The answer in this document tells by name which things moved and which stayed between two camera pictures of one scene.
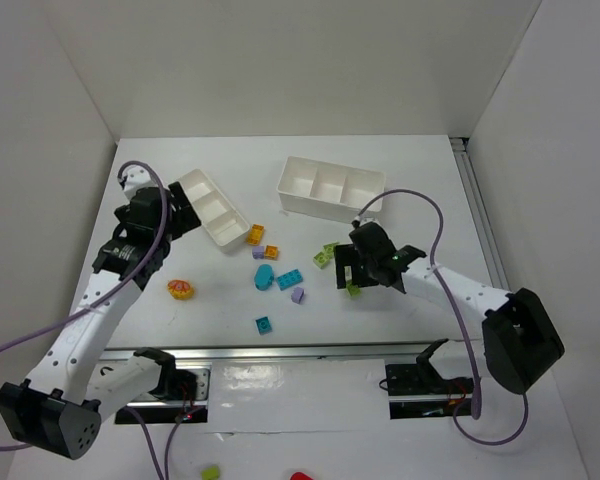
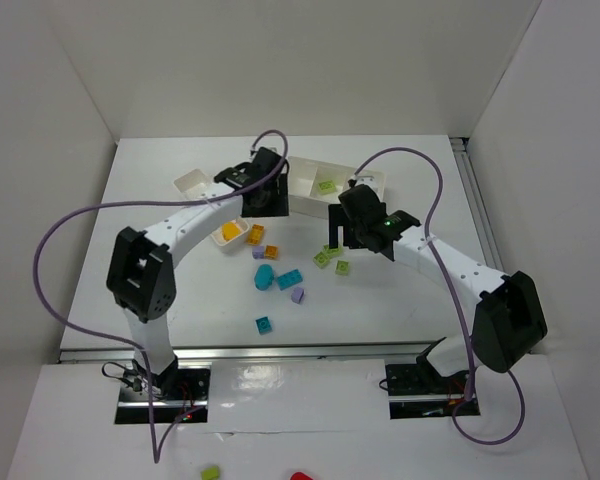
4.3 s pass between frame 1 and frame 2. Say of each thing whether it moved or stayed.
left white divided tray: stayed
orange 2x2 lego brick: stayed
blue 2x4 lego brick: stayed
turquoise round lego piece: stayed
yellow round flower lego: moved
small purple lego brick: stayed
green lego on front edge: stayed
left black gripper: moved
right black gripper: moved
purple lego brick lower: stayed
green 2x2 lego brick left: stayed
